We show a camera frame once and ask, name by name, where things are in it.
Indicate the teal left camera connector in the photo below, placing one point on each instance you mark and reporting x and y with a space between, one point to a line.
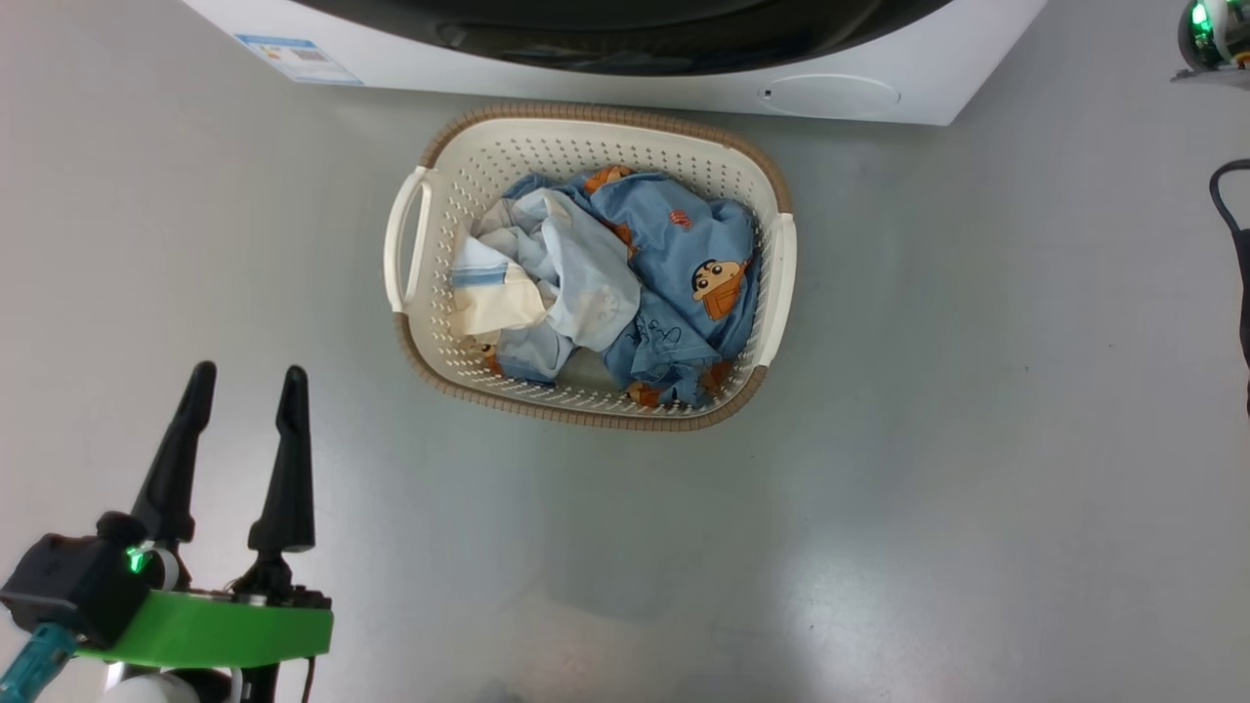
34 664

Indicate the round white filter cover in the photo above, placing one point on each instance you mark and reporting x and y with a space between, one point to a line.
830 93

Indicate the cream perforated laundry basket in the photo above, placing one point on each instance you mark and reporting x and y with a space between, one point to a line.
469 156

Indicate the blue cartoon print garment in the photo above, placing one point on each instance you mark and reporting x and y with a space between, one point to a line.
684 254

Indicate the white front-load washing machine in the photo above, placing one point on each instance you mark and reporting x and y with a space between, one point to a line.
928 59

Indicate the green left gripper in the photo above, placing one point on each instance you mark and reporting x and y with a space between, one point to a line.
215 630

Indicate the black glass washing machine door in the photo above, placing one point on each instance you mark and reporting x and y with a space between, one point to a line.
635 29

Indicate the pale blue white garment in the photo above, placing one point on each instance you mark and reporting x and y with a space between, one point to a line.
576 264

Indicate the cream cloth with blue stripe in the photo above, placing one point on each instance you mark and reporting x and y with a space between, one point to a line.
493 298

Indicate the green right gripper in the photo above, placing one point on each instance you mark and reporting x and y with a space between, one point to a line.
1216 39

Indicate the blue white energy label sticker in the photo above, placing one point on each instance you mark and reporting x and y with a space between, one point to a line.
298 59

